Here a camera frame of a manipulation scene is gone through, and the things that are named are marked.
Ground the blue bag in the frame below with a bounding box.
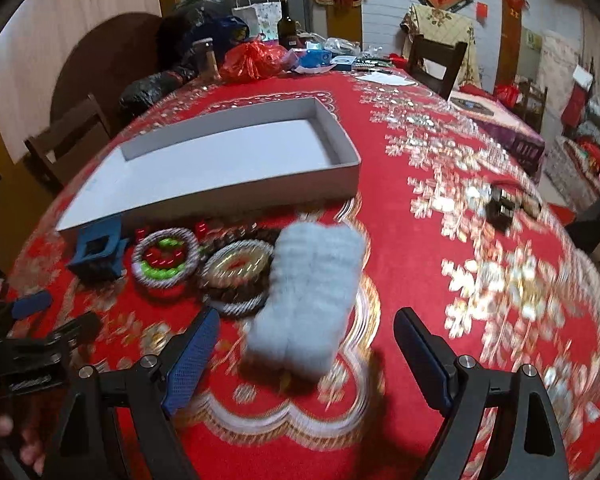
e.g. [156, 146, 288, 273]
[185, 14, 250, 62]

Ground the blue tissue packet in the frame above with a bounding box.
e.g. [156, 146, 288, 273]
[298, 49, 332, 68]

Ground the red plastic bag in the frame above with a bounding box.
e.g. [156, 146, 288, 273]
[220, 40, 292, 84]

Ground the white shallow cardboard tray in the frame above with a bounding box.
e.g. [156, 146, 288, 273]
[56, 96, 361, 240]

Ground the dark wooden chair far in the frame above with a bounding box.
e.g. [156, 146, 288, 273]
[406, 35, 468, 100]

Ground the dark brown bead bracelet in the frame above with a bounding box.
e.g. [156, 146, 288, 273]
[199, 224, 282, 306]

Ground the black plastic bag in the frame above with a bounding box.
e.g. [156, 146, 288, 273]
[119, 66, 197, 126]

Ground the lilac braided hair tie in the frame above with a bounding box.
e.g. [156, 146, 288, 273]
[130, 226, 202, 290]

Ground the small dark hair clip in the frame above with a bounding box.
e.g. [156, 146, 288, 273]
[484, 180, 543, 234]

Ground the white gift bag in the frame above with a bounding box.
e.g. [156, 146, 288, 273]
[232, 0, 282, 41]

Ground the red floral tablecloth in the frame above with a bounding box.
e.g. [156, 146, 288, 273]
[0, 70, 600, 480]

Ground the red bead bracelet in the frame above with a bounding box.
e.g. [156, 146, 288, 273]
[133, 218, 211, 269]

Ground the dark wine bottle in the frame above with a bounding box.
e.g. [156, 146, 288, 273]
[277, 0, 299, 50]

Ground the grey braided hair tie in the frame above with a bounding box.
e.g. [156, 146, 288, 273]
[201, 288, 272, 319]

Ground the glass jar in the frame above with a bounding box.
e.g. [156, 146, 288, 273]
[192, 38, 221, 84]

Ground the blue hair claw clip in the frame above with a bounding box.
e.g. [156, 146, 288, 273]
[67, 216, 129, 285]

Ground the person's left hand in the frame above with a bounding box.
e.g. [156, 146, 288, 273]
[0, 413, 46, 476]

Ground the green bead bracelet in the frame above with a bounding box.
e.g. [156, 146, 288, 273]
[139, 237, 187, 282]

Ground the fluffy light blue scrunchie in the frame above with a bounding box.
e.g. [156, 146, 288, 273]
[246, 221, 366, 382]

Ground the wooden chair left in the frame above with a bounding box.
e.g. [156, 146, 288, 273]
[24, 93, 111, 193]

